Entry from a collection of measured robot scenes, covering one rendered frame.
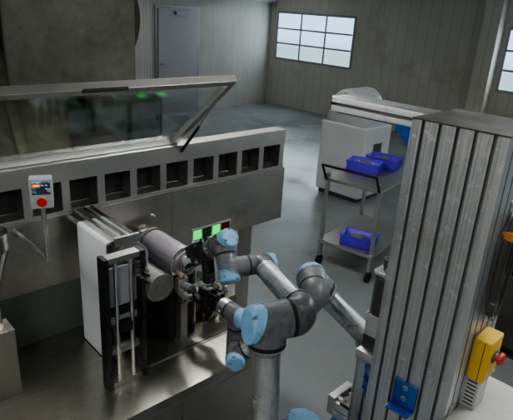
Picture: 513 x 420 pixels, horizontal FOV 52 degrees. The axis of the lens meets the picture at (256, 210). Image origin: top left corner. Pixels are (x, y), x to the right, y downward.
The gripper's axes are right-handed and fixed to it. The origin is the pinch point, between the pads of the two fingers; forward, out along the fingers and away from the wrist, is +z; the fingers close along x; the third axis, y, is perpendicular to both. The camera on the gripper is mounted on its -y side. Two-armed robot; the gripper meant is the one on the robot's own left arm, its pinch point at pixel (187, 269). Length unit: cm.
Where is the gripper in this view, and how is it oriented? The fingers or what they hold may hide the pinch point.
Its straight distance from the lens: 218.2
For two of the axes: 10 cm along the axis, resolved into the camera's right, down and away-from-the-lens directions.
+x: -7.4, 2.0, -6.4
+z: -5.5, 3.6, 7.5
